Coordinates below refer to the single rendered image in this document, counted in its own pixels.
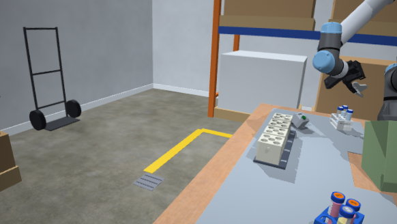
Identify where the white bucket adapter with holes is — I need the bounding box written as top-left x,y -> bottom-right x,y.
272,113 -> 293,133
255,133 -> 284,165
268,119 -> 290,141
263,125 -> 288,137

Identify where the blue tube rack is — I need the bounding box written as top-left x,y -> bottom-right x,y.
314,206 -> 364,224

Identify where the grey flat mat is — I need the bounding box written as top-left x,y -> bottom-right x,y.
195,108 -> 397,224

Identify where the grey sloped desk with green button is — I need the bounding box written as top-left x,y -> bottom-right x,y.
291,112 -> 310,130

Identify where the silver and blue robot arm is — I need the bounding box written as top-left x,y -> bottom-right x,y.
312,0 -> 397,121

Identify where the light grey tube rack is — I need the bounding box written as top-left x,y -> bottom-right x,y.
330,113 -> 353,131

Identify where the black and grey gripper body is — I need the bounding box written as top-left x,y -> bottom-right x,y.
340,60 -> 366,84

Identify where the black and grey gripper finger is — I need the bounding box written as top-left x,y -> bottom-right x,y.
345,82 -> 368,97

